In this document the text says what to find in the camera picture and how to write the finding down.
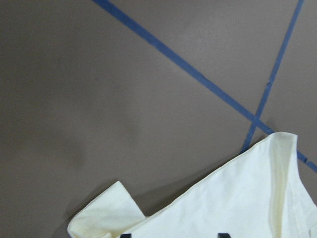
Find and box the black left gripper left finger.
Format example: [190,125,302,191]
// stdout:
[121,233,132,238]

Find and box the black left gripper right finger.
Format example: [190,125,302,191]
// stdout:
[217,233,229,238]

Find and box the white long-sleeve printed shirt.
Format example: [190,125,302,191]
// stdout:
[67,132,317,238]

